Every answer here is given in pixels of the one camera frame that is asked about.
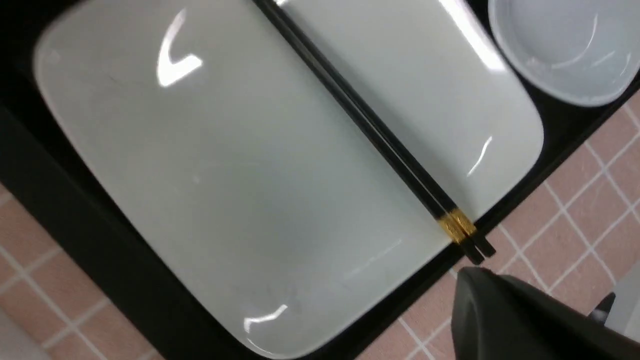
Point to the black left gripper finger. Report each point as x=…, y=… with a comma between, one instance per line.
x=501, y=317

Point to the black chopstick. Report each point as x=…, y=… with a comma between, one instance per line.
x=400, y=145
x=360, y=115

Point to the small white bowl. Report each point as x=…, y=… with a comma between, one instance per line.
x=583, y=52

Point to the large white square plate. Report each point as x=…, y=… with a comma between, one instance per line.
x=248, y=179

